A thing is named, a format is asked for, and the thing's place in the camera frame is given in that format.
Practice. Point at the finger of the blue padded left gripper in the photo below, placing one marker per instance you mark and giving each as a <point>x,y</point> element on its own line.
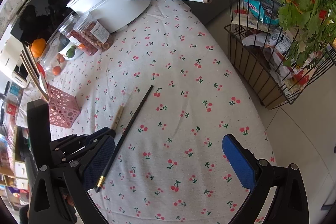
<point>67,169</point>

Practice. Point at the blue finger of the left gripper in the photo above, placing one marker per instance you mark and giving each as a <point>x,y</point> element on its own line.
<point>99,134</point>

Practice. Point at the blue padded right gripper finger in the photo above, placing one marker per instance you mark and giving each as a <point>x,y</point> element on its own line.
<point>289,203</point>

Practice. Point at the black chopstick gold tip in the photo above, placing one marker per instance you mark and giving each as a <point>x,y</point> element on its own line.
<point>120,142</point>

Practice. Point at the pale printed bamboo chopstick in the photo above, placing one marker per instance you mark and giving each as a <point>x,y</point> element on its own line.
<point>117,118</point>

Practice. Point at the pink perforated utensil holder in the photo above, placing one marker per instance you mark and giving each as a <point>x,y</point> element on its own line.
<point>63,108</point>

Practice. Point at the red label glass jar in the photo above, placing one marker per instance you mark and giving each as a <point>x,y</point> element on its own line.
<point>11,108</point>

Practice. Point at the blue label glass jar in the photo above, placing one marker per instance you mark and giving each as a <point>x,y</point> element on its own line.
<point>15,90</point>

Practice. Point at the red plastic spoon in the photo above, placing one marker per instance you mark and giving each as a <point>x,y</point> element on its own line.
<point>41,72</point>

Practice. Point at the clear jar with tangerines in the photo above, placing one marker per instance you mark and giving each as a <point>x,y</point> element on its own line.
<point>52,62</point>

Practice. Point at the cherry print tablecloth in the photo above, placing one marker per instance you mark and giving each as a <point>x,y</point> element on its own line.
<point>171,167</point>

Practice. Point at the dark green squash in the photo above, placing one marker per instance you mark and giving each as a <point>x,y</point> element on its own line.
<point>63,42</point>

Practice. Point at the orange fruit on coaster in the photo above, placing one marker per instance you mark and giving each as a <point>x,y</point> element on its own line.
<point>37,47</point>

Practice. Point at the short jar dried slices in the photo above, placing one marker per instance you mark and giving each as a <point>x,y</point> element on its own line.
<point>88,27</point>

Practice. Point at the cream air fryer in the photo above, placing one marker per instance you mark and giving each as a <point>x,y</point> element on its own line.
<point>11,63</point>

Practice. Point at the tall jar red dried fruit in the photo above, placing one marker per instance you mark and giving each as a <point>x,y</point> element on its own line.
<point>67,29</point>

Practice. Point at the black microwave oven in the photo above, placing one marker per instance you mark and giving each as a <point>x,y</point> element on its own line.
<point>39,19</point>

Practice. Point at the green leafy celery bunch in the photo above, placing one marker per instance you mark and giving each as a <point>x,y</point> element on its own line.
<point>315,22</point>

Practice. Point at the black wire storage rack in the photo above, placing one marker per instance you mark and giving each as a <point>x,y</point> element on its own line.
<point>258,49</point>

